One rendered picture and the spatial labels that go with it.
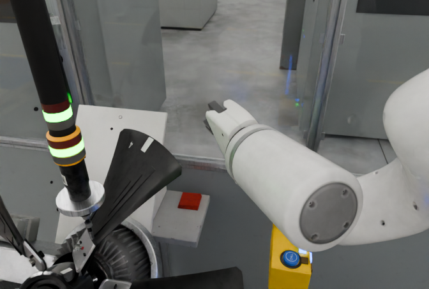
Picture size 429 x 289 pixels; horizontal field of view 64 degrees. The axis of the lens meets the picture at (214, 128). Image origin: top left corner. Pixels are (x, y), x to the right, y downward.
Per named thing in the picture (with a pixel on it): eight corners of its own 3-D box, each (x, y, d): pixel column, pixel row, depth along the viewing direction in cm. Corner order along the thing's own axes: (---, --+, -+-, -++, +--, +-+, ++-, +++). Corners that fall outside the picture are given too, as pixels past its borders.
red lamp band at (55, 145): (47, 136, 48) (45, 128, 48) (80, 129, 50) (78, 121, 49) (48, 152, 45) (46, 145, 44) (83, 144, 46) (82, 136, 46)
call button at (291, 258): (283, 252, 91) (283, 248, 90) (298, 255, 90) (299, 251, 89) (282, 266, 87) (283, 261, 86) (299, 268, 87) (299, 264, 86)
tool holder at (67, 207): (55, 185, 56) (39, 134, 51) (99, 173, 59) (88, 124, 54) (59, 223, 49) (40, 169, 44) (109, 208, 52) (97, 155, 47)
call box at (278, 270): (270, 244, 105) (272, 219, 99) (303, 249, 103) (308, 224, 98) (267, 293, 92) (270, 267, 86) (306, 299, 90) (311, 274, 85)
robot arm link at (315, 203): (309, 152, 44) (258, 117, 41) (389, 199, 32) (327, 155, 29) (273, 205, 45) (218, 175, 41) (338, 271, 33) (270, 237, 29)
